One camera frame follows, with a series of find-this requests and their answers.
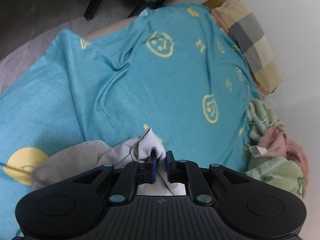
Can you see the pink fleece blanket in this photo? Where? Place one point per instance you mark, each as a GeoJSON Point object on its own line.
{"type": "Point", "coordinates": [274, 143]}

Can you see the teal patterned bed sheet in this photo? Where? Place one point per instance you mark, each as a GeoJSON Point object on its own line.
{"type": "Point", "coordinates": [171, 69]}

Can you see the brown bed headboard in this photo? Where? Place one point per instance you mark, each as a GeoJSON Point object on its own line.
{"type": "Point", "coordinates": [211, 4]}

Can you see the white t-shirt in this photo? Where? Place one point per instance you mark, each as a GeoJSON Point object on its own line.
{"type": "Point", "coordinates": [85, 156]}

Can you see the green fleece blanket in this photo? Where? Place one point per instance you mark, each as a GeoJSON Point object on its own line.
{"type": "Point", "coordinates": [278, 171]}

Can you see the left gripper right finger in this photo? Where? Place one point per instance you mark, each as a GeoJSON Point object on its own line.
{"type": "Point", "coordinates": [190, 175]}

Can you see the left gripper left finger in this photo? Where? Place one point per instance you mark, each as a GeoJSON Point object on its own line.
{"type": "Point", "coordinates": [131, 176]}

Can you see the checkered pillow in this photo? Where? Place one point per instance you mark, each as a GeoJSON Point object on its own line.
{"type": "Point", "coordinates": [237, 20]}

